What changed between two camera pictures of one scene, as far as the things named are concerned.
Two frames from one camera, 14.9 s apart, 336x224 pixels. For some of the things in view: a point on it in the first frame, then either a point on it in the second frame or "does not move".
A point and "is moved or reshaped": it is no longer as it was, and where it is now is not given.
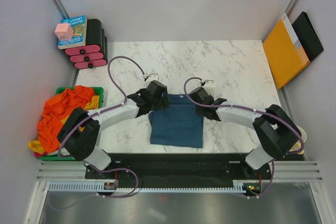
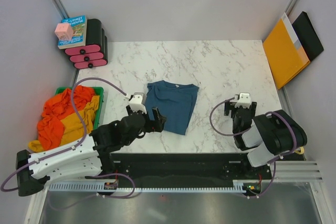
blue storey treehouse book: [79, 25] does not move
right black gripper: [198, 109] to [252, 109]
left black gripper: [164, 102] to [158, 123]
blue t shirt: [179, 125] is moved or reshaped
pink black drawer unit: [95, 54] does not move
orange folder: [285, 52] does not move
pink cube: [64, 31] does not move
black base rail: [183, 168] does not move
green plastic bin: [99, 91] does not move
